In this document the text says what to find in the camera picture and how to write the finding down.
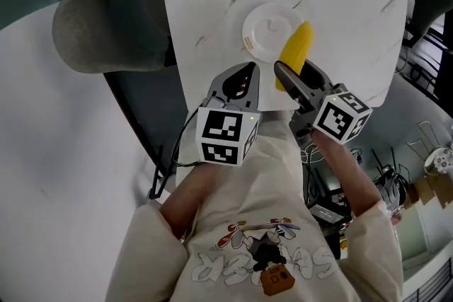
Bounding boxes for grey upholstered chair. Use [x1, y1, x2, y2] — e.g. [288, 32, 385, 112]
[52, 0, 178, 74]

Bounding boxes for person's right forearm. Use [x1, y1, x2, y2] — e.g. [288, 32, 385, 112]
[313, 132, 385, 220]

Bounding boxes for white game controller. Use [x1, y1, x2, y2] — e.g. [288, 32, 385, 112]
[424, 146, 453, 174]

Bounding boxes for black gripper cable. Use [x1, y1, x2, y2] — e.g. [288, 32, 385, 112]
[172, 105, 206, 167]

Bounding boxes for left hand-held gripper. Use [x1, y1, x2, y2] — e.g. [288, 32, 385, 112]
[195, 62, 263, 167]

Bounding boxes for cream printed sweatshirt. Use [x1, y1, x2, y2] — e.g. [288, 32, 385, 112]
[105, 109, 404, 302]

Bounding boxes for large plain white table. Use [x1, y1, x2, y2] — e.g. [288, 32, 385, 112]
[0, 21, 188, 302]

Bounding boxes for person's left forearm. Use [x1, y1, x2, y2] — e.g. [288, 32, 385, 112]
[159, 164, 220, 241]

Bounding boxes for yellow corn cob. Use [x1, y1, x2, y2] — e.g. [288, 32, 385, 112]
[275, 21, 314, 93]

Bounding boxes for black box device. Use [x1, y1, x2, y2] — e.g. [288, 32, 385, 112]
[307, 201, 350, 227]

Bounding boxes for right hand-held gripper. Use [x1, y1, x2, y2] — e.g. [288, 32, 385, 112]
[274, 59, 374, 145]

